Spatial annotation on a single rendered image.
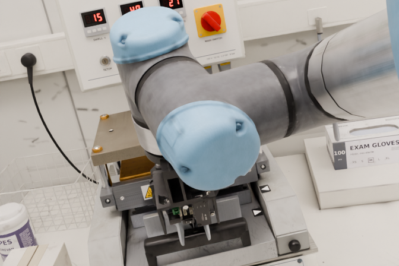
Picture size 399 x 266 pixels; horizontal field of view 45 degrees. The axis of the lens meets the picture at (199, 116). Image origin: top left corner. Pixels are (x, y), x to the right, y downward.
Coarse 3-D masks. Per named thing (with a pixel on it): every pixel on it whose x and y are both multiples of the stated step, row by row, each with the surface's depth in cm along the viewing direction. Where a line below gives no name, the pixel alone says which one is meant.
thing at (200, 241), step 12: (192, 228) 69; (216, 228) 68; (228, 228) 68; (240, 228) 68; (144, 240) 68; (156, 240) 68; (168, 240) 67; (192, 240) 68; (204, 240) 68; (216, 240) 68; (156, 252) 68; (168, 252) 68; (156, 264) 68
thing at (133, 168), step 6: (144, 156) 83; (126, 162) 82; (132, 162) 82; (138, 162) 81; (144, 162) 81; (150, 162) 80; (126, 168) 80; (132, 168) 79; (138, 168) 79; (144, 168) 79; (150, 168) 78; (120, 174) 78; (126, 174) 78; (132, 174) 77; (138, 174) 77; (144, 174) 77; (150, 174) 77; (120, 180) 77
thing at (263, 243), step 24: (144, 216) 74; (240, 216) 75; (264, 216) 75; (240, 240) 71; (264, 240) 70; (144, 264) 70; (168, 264) 69; (192, 264) 69; (216, 264) 69; (240, 264) 70
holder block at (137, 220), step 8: (224, 192) 79; (232, 192) 79; (240, 192) 79; (248, 192) 79; (240, 200) 79; (248, 200) 79; (152, 208) 79; (136, 216) 78; (136, 224) 79; (144, 224) 79
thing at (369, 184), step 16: (304, 144) 138; (320, 144) 133; (320, 160) 125; (320, 176) 117; (336, 176) 116; (352, 176) 115; (368, 176) 113; (384, 176) 112; (320, 192) 111; (336, 192) 110; (352, 192) 110; (368, 192) 110; (384, 192) 109
